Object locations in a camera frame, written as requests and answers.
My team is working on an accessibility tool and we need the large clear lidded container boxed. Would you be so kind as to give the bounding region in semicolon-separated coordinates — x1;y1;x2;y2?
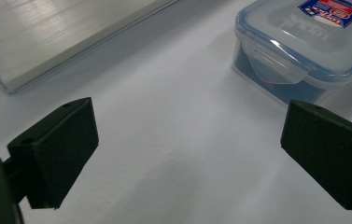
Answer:
232;0;352;107

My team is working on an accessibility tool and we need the white table mat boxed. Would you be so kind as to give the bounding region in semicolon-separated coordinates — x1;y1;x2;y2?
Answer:
0;0;352;224

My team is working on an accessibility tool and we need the white wire two-tier rack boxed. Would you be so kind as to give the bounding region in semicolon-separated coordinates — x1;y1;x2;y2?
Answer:
0;0;181;95

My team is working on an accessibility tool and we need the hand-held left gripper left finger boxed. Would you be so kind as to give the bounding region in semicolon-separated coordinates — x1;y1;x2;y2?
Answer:
7;96;100;210

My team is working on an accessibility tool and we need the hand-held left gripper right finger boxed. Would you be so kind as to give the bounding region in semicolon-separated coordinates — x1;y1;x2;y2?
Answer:
279;99;352;212

